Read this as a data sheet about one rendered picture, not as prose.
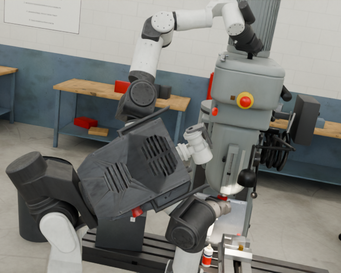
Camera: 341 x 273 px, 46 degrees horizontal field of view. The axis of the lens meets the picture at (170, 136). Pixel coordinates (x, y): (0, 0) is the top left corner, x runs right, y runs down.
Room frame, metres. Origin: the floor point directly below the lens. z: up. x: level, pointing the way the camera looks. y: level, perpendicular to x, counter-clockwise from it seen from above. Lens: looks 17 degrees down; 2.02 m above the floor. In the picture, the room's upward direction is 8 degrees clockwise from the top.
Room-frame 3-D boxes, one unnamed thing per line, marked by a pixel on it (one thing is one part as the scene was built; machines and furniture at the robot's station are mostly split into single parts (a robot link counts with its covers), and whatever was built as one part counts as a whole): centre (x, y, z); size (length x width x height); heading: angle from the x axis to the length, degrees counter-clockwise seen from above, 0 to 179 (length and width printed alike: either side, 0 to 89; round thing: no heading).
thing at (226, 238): (1.63, -0.38, 1.00); 0.35 x 0.15 x 0.11; 176
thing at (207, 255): (1.61, -0.25, 1.00); 0.04 x 0.04 x 0.11
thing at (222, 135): (1.67, -0.27, 1.47); 0.21 x 0.19 x 0.32; 84
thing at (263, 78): (1.68, -0.27, 1.81); 0.47 x 0.26 x 0.16; 174
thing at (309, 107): (1.93, -0.64, 1.62); 0.20 x 0.09 x 0.21; 174
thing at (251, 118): (1.71, -0.28, 1.68); 0.34 x 0.24 x 0.10; 174
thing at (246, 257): (1.60, -0.38, 1.03); 0.12 x 0.06 x 0.04; 86
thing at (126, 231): (1.69, 0.17, 1.04); 0.22 x 0.12 x 0.20; 93
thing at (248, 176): (1.48, -0.32, 1.45); 0.07 x 0.07 x 0.06
